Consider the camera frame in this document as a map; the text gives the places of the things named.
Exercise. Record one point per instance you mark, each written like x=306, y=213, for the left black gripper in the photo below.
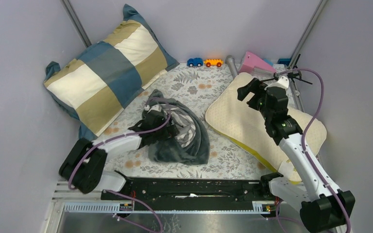
x=169, y=131

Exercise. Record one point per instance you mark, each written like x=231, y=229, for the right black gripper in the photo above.
x=255, y=86

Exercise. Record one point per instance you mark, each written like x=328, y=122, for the cream pillow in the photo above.
x=245, y=126

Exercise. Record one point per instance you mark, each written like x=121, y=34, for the zebra and grey pillowcase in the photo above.
x=190, y=146

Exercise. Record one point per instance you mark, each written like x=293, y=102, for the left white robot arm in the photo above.
x=83, y=168

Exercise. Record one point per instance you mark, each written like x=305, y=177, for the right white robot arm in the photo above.
x=322, y=205

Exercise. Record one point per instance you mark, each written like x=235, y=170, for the blue yellow checked pillow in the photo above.
x=96, y=86

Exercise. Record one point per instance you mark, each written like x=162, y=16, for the black mini tripod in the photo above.
x=292, y=76

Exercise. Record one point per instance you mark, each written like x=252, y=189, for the pink triangular block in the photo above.
x=254, y=65

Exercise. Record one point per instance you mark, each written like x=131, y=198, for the blue block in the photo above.
x=284, y=61

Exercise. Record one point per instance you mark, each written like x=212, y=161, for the grey microphone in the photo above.
x=230, y=61

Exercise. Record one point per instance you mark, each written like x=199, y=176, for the orange toy car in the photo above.
x=213, y=62

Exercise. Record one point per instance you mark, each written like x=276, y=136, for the blue toy car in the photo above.
x=195, y=62

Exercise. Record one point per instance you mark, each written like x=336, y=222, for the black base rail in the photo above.
x=153, y=190

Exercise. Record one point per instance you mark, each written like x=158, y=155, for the white slotted cable duct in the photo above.
x=173, y=207

